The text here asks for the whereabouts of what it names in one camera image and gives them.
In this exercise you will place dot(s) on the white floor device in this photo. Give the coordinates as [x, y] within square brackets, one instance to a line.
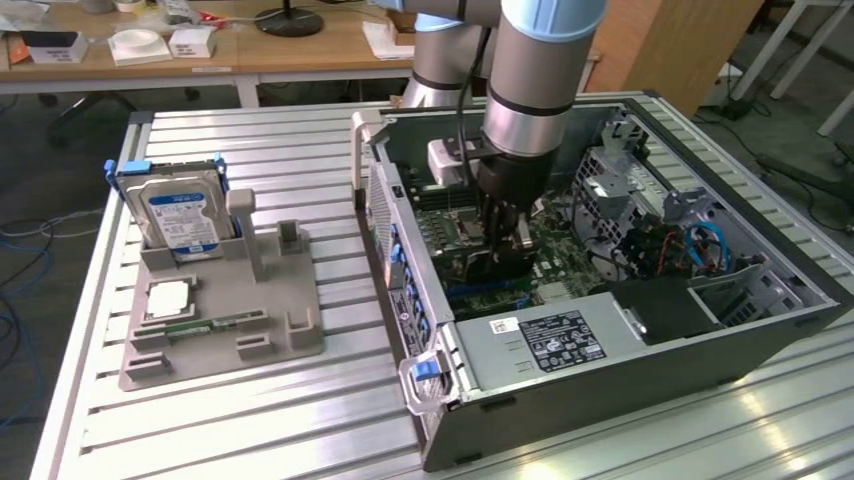
[727, 85]

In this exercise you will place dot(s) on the CPU socket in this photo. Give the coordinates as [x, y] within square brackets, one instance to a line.
[467, 225]

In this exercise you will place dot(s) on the white table frame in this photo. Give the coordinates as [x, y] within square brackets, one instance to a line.
[762, 60]

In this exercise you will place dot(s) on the black open PC case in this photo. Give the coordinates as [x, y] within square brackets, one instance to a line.
[600, 400]

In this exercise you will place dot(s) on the black chair base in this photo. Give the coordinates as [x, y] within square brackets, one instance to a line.
[73, 112]

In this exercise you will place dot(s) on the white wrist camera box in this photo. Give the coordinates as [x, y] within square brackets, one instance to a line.
[447, 165]

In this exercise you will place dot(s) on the blue slot clip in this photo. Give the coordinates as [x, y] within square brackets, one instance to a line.
[409, 288]
[417, 323]
[413, 306]
[401, 253]
[405, 271]

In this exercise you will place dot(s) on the green RAM stick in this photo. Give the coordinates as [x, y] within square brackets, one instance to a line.
[200, 327]

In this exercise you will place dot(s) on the brown cardboard box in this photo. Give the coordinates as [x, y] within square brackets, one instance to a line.
[401, 17]

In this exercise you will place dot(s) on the grey cup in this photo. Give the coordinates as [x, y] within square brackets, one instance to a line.
[97, 7]

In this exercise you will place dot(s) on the wooden desk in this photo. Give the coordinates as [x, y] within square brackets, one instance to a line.
[66, 70]

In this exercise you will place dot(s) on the wooden cabinet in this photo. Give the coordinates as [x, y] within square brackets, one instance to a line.
[667, 50]

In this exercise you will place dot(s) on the hard disk with blue carrier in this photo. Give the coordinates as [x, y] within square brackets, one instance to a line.
[173, 220]

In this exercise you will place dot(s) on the white box black lid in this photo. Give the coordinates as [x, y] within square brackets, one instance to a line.
[56, 52]

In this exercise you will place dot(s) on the white square dish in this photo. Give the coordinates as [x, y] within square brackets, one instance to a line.
[140, 50]

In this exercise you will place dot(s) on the grey plastic parts rack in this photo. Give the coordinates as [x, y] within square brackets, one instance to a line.
[220, 300]

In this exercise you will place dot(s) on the white paper stack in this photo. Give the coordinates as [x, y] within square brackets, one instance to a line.
[389, 45]

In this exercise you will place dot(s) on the orange small object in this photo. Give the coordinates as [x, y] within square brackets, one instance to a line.
[20, 55]

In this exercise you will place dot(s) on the metal disk bay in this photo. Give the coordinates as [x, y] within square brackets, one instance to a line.
[614, 190]

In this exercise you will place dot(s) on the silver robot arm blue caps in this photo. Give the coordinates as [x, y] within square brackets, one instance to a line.
[533, 75]

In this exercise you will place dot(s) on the black lamp base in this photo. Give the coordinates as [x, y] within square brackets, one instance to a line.
[289, 25]

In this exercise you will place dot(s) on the green motherboard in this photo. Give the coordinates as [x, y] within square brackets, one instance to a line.
[567, 260]

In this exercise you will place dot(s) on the small white carton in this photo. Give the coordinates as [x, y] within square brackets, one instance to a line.
[193, 42]

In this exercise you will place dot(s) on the silver chipset heatsink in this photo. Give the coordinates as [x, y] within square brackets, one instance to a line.
[551, 294]

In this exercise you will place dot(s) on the grey disk bay cage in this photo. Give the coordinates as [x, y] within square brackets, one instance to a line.
[734, 295]

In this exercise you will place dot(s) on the grey power supply with labels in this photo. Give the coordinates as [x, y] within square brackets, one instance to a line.
[493, 350]

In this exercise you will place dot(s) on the RAM slot with white latches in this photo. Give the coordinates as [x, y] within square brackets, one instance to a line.
[447, 194]

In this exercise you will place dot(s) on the silver CPU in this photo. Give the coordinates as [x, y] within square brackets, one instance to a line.
[168, 300]

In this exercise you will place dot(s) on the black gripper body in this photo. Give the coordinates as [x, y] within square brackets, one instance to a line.
[513, 180]

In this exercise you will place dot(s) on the RAM slot with black latches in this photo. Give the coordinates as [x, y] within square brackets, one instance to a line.
[447, 201]

